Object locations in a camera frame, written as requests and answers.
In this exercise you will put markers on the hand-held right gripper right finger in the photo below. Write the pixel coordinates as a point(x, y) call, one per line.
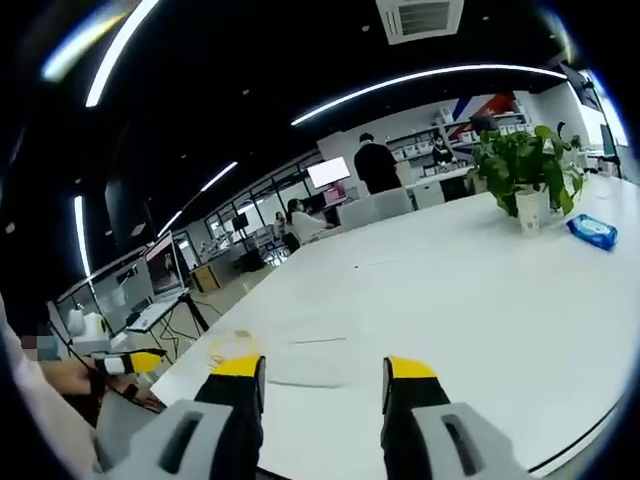
point(430, 435)

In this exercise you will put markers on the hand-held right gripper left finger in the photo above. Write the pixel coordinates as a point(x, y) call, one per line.
point(200, 440)

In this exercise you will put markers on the translucent yellowish plastic buckle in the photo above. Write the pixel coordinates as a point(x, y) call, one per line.
point(235, 346)

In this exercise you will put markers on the person's left hand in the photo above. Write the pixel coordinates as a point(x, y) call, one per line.
point(70, 377)

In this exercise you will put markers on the white machine with yellow mark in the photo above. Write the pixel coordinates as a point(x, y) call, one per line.
point(87, 327)

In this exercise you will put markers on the black tripod stand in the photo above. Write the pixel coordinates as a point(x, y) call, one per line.
point(196, 315)

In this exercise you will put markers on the laptop on stand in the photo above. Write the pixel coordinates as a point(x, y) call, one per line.
point(162, 272)

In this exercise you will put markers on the cardboard box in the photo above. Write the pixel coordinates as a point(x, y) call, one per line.
point(206, 278)

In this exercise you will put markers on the short ceiling light strip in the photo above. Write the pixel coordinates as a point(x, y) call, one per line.
point(219, 176)
point(170, 223)
point(81, 235)

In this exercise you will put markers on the white chair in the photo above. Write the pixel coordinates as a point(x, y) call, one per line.
point(375, 207)

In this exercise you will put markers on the blue wet wipes pack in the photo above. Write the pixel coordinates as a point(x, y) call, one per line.
point(592, 231)

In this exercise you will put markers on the white lit monitor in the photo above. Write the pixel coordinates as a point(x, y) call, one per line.
point(328, 172)

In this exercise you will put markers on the green potted plant white pot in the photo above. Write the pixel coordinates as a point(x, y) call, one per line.
point(525, 175)

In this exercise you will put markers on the long ceiling light strip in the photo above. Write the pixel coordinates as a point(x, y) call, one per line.
point(117, 50)
point(425, 80)

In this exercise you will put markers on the black screen on stand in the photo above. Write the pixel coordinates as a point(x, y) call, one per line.
point(580, 85)

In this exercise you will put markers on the white ceiling air conditioner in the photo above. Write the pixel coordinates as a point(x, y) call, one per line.
point(417, 19)

